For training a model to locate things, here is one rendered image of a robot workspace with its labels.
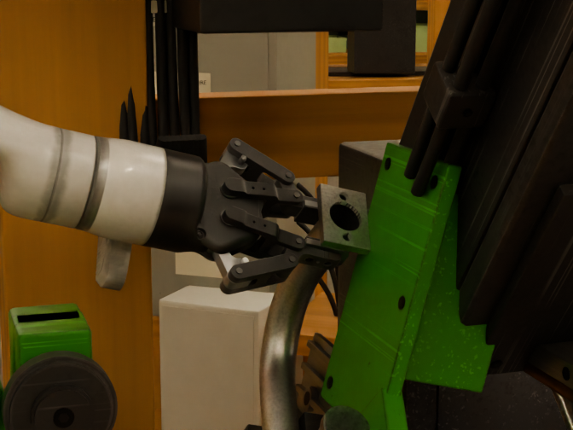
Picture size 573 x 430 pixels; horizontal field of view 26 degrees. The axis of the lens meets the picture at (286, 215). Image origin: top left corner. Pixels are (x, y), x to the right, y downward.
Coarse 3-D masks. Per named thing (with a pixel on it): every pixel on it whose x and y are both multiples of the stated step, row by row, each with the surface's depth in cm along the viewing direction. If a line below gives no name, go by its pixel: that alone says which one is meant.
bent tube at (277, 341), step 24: (336, 192) 97; (360, 192) 98; (336, 216) 98; (360, 216) 97; (336, 240) 94; (360, 240) 95; (288, 288) 102; (312, 288) 102; (288, 312) 102; (264, 336) 103; (288, 336) 103; (264, 360) 103; (288, 360) 102; (264, 384) 101; (288, 384) 101; (264, 408) 100; (288, 408) 100
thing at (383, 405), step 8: (384, 392) 88; (376, 400) 88; (384, 400) 88; (392, 400) 88; (400, 400) 88; (368, 408) 89; (376, 408) 88; (384, 408) 87; (392, 408) 87; (400, 408) 88; (368, 416) 89; (376, 416) 88; (384, 416) 87; (392, 416) 87; (400, 416) 87; (376, 424) 88; (384, 424) 87; (392, 424) 86; (400, 424) 87
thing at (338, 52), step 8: (424, 0) 1025; (416, 8) 1021; (424, 8) 1022; (416, 24) 1072; (424, 24) 1073; (416, 32) 1032; (424, 32) 1033; (328, 40) 1027; (336, 40) 1027; (344, 40) 1029; (416, 40) 1033; (424, 40) 1034; (328, 48) 1028; (336, 48) 1029; (344, 48) 1030; (416, 48) 1035; (424, 48) 1036; (328, 56) 1019; (336, 56) 1020; (344, 56) 1020; (416, 56) 1029; (424, 56) 1030; (328, 64) 1020; (336, 64) 1021
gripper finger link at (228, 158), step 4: (224, 152) 99; (228, 152) 98; (224, 156) 98; (228, 156) 98; (232, 156) 98; (240, 156) 97; (244, 156) 98; (220, 160) 97; (224, 160) 97; (228, 160) 98; (232, 160) 98; (236, 160) 98; (240, 160) 98; (244, 160) 97; (228, 164) 97; (232, 164) 98; (236, 164) 98; (240, 164) 98; (244, 164) 98; (232, 168) 98; (236, 168) 98; (240, 168) 98; (244, 168) 98; (236, 172) 98; (240, 172) 98
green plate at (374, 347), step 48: (384, 192) 95; (432, 192) 87; (384, 240) 93; (432, 240) 87; (384, 288) 92; (432, 288) 89; (336, 336) 98; (384, 336) 90; (432, 336) 90; (480, 336) 91; (336, 384) 96; (384, 384) 89; (432, 384) 90; (480, 384) 92
